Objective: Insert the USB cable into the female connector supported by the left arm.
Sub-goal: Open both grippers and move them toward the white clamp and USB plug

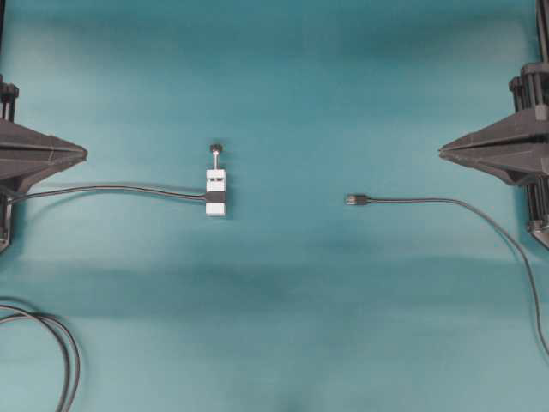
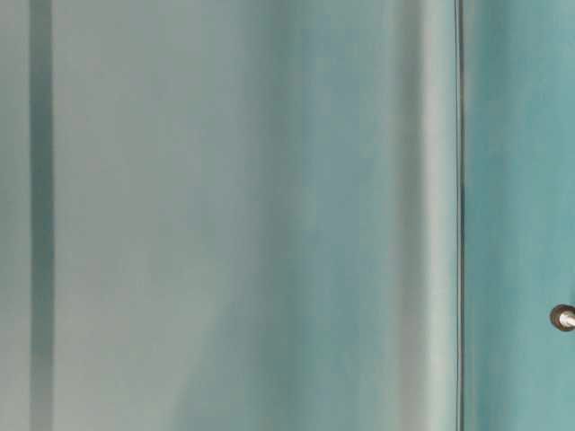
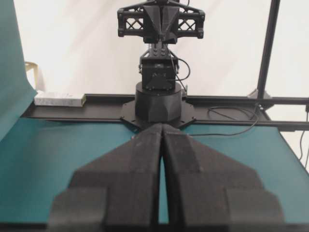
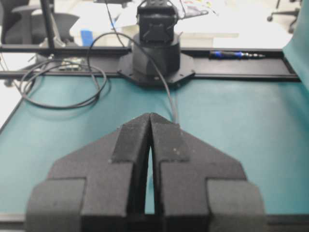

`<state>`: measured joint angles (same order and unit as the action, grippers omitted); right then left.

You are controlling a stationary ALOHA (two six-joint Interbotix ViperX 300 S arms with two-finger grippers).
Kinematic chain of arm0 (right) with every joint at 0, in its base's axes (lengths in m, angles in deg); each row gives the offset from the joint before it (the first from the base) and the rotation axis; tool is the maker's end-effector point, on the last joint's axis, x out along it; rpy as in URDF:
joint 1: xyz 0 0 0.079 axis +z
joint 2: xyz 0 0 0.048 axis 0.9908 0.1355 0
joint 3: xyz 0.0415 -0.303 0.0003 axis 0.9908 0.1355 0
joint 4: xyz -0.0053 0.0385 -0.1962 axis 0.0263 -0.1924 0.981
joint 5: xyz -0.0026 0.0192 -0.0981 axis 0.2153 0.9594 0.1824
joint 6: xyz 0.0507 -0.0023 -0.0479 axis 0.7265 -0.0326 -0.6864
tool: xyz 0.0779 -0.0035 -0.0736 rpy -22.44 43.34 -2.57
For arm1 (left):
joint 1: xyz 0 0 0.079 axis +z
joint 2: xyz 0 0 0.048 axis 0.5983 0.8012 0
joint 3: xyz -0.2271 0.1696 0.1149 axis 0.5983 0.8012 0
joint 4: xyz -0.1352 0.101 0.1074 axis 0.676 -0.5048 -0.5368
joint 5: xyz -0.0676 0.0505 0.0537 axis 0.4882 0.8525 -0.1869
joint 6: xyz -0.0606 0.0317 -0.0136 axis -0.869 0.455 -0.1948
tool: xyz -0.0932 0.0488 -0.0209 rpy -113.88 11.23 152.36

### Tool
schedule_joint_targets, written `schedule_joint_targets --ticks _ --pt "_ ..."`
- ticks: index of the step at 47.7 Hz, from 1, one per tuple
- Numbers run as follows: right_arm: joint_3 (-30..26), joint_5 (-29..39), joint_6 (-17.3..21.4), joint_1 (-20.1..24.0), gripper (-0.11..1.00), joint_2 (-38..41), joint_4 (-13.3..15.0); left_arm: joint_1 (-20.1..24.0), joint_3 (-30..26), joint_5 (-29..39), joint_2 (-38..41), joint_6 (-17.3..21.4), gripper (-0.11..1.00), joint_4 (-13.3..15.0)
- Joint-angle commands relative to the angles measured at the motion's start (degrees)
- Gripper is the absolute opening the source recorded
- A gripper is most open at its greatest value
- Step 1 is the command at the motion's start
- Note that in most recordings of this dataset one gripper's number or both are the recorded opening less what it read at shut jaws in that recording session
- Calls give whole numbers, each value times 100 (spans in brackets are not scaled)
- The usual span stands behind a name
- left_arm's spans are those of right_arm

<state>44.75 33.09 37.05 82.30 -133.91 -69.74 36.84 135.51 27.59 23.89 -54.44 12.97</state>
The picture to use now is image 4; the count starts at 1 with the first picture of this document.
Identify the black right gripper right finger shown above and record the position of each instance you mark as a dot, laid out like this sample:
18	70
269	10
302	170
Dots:
199	188

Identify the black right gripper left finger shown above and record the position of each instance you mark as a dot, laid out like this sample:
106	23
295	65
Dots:
95	188

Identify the green circuit board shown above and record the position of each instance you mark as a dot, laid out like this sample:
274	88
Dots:
71	64

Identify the blue black screwdriver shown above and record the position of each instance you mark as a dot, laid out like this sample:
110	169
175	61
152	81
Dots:
234	55

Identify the blue small box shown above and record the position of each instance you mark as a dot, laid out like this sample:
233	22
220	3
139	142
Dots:
86	37

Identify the black office chair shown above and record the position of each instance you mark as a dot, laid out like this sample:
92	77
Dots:
22	23

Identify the black chair base far right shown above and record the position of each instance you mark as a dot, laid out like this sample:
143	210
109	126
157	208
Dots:
293	13

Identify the black aluminium frame rail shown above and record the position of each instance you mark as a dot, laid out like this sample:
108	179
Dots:
274	67

